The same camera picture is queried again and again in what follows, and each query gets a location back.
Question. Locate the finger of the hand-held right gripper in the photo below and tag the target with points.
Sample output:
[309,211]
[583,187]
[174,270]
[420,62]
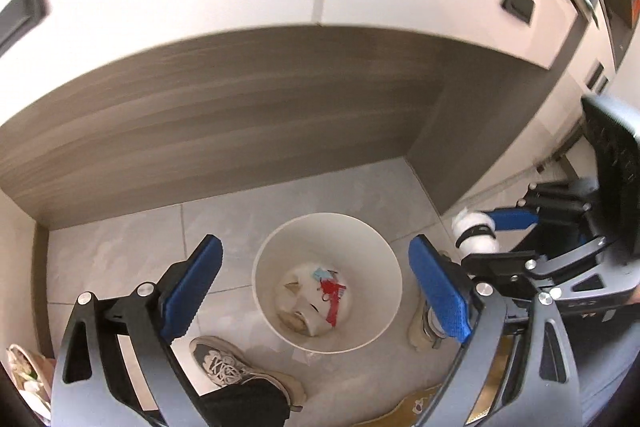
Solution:
[500,264]
[515,219]

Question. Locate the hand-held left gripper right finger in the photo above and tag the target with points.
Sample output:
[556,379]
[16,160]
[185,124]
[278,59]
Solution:
[440,292]

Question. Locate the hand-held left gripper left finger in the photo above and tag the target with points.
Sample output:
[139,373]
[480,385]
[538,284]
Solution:
[192,292]

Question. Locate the white sock roll black band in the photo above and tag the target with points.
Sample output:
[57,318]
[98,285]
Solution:
[482,243]

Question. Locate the white waste bin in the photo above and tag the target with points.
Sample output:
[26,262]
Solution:
[280,257]

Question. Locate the yellow paper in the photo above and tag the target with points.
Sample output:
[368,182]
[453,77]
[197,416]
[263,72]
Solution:
[295,321]

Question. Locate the red wrapper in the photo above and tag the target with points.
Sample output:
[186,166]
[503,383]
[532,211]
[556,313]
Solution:
[331,294]

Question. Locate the large white tissue paper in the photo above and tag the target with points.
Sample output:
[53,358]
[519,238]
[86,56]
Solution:
[306,272]

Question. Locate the blue face mask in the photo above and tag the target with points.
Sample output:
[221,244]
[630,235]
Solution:
[318,275]

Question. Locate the beige sneaker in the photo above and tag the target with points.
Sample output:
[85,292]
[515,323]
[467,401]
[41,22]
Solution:
[417,332]

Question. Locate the grey sneaker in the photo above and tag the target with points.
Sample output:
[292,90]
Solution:
[225,367]

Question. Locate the white cabinet door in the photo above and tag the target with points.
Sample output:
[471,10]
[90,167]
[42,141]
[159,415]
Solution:
[565,107]

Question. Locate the person's black trouser leg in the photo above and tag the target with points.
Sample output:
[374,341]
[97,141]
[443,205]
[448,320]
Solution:
[250,407]

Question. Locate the grey clothing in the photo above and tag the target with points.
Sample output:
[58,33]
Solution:
[610,382]

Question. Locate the wooden kick panel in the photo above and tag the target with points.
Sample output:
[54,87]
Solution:
[200,117]

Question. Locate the small full waste basket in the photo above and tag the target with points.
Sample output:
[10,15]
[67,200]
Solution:
[25,372]

